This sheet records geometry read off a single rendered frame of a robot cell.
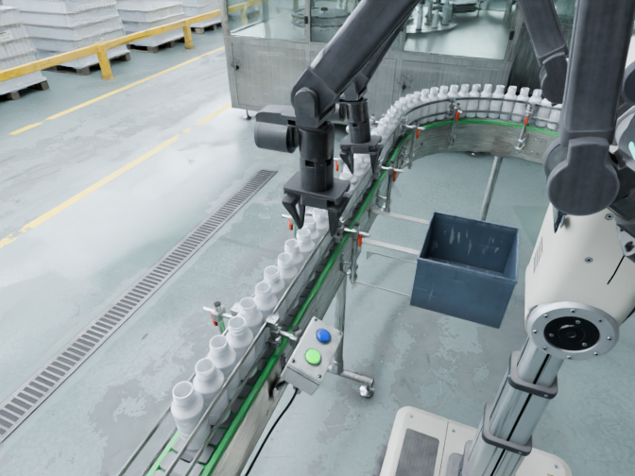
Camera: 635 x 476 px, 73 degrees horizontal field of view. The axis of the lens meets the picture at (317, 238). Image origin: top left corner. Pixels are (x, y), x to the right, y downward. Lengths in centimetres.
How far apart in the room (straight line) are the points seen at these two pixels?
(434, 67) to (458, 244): 269
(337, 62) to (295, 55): 402
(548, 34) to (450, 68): 322
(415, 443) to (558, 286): 107
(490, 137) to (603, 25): 200
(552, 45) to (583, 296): 50
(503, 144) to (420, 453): 162
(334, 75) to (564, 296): 60
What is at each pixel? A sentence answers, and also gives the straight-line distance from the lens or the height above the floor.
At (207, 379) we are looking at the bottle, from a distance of 89.
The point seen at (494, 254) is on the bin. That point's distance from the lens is 179.
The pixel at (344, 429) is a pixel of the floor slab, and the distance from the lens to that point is 213.
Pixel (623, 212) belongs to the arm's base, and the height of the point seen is 155.
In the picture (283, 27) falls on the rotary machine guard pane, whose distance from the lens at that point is 466.
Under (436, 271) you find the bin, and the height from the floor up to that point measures 91.
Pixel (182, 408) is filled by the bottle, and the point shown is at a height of 113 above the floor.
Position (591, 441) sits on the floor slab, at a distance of 242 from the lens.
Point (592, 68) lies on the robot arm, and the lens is 60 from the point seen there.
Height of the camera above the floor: 185
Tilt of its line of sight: 36 degrees down
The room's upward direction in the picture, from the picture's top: straight up
